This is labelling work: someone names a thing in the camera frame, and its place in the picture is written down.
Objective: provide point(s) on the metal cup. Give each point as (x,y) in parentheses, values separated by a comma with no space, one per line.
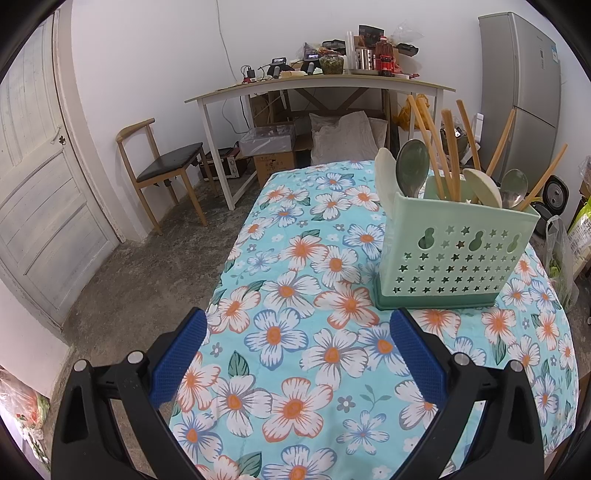
(364,59)

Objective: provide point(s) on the cardboard box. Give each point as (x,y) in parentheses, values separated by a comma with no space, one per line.
(274,167)

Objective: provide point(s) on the floral blue blanket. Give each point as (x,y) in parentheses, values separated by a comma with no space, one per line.
(286,332)

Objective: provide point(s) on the green plastic utensil holder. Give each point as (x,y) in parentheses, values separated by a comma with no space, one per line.
(443,272)

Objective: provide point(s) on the clear plastic bag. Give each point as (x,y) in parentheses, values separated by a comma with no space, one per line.
(561,263)

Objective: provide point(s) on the white-legged wooden table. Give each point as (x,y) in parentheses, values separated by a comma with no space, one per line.
(323,82)

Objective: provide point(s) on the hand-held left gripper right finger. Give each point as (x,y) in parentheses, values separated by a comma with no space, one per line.
(418,360)

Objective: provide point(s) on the small countertop oven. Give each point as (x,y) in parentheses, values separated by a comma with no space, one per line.
(226,164)

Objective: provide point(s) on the grey refrigerator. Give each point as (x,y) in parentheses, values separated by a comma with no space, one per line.
(521,69)

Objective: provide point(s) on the black rice cooker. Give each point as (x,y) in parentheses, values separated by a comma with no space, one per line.
(556,196)

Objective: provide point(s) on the white plastic piece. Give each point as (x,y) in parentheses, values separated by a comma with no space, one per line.
(480,125)

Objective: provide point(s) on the printed plastic bag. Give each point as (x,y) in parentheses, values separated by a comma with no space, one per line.
(21,406)

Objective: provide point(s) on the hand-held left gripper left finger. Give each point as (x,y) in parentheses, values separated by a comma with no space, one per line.
(180,360)

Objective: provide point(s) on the dark printed box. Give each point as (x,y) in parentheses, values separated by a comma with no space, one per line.
(371,36)

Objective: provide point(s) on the metal spoon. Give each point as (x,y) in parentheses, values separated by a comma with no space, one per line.
(513,187)
(412,161)

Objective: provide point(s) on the black tray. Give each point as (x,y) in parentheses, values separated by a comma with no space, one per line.
(407,49)

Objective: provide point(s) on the red bottle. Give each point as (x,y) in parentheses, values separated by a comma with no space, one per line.
(384,57)

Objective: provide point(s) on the grey sack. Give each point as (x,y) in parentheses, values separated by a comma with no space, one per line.
(341,136)

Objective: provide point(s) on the white plastic soup spoon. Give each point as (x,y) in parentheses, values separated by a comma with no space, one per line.
(482,184)

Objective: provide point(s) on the bundle of wooden chopsticks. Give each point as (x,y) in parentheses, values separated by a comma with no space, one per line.
(452,157)

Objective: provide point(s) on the yellow-green printed sack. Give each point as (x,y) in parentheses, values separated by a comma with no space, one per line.
(581,235)

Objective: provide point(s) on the yellow plastic bag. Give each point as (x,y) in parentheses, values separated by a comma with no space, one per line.
(413,115)

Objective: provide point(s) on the white wooden door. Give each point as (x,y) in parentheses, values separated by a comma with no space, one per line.
(46,184)

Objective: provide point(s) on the wooden chair black seat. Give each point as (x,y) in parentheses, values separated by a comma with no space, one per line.
(168,159)

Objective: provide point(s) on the black electronic device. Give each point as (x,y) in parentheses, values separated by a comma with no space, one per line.
(280,62)

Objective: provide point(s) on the clear plastic-covered box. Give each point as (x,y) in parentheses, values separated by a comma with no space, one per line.
(268,138)

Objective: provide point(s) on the white plastic rice paddle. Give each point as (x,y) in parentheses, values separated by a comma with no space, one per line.
(385,177)

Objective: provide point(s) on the glass jar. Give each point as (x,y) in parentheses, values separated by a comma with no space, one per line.
(331,63)

